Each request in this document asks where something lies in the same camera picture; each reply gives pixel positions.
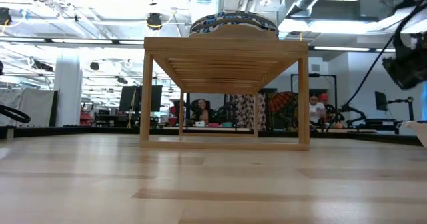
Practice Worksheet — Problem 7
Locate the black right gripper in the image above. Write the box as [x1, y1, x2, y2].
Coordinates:
[382, 33, 427, 91]

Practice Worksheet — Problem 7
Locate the blue patterned paper bowl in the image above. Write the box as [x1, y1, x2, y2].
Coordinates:
[189, 10, 280, 38]
[396, 119, 427, 149]

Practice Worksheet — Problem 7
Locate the black monitor on arm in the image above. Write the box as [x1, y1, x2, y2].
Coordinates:
[374, 91, 415, 121]

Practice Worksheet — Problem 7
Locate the slatted wooden shelf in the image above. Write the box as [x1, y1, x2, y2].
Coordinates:
[139, 37, 310, 151]

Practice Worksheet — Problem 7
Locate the black articulated stand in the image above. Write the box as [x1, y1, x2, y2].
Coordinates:
[328, 103, 367, 131]

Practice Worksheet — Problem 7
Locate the person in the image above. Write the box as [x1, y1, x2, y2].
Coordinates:
[191, 98, 214, 125]
[308, 95, 327, 127]
[319, 93, 337, 122]

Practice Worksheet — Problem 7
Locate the black computer monitor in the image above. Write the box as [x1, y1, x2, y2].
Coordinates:
[119, 85, 139, 112]
[138, 85, 163, 113]

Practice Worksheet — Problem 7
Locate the white pillar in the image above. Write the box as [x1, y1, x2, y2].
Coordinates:
[54, 50, 83, 127]

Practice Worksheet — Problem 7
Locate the orange patterned tapestry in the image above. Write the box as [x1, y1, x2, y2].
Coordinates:
[266, 91, 298, 115]

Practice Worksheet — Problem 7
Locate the white partition board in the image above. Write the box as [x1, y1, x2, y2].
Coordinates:
[0, 88, 56, 127]

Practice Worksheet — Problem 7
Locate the dotted patterned fabric hanging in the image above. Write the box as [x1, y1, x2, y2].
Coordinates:
[228, 93, 267, 131]

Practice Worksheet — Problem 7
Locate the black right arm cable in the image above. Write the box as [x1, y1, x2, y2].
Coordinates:
[345, 3, 427, 110]

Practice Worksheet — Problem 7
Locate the black metal frame stand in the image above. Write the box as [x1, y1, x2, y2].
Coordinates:
[290, 73, 338, 98]

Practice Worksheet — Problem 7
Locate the black looped cable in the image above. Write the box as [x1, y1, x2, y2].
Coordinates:
[0, 103, 31, 124]

